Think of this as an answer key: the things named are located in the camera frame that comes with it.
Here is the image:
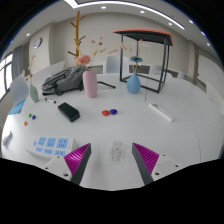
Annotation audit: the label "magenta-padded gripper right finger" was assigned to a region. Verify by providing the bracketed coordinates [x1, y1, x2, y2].
[131, 142, 183, 186]

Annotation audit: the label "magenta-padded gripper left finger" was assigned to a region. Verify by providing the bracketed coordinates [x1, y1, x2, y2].
[42, 143, 92, 186]

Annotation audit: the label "small white charger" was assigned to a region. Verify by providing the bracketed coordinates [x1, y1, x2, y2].
[109, 140, 126, 163]

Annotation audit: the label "white power strip blue sockets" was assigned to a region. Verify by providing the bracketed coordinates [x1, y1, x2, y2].
[26, 134, 78, 160]

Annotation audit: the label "black rectangular case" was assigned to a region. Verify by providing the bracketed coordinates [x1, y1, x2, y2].
[57, 101, 81, 123]

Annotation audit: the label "white rectangular bar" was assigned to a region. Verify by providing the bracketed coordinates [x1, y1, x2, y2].
[148, 102, 175, 123]

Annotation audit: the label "blue vase with flowers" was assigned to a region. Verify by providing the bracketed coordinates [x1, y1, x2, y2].
[119, 39, 145, 94]

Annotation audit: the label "pink vase with flowers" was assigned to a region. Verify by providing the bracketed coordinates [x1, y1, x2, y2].
[75, 38, 119, 99]

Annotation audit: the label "green vase with dried stems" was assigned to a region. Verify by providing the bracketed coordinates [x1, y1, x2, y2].
[21, 54, 40, 104]

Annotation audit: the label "grey backpack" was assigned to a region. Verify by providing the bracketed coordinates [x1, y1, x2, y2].
[40, 65, 88, 96]

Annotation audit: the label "white chair blue cushion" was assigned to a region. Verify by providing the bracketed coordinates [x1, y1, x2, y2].
[8, 73, 30, 116]

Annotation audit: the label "window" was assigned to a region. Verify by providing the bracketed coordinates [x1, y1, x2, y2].
[0, 53, 14, 101]

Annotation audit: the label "grey curtain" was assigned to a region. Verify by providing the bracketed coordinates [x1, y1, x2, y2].
[11, 45, 24, 81]

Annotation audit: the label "wooden coat rack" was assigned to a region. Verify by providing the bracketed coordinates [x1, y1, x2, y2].
[67, 10, 86, 58]

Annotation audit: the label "ceiling lights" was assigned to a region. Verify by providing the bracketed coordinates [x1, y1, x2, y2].
[9, 0, 211, 48]

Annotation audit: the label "round wall clock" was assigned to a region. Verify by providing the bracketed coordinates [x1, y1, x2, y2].
[32, 37, 43, 50]

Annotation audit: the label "black frame stand orange top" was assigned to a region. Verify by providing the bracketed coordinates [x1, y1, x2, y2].
[112, 28, 174, 94]

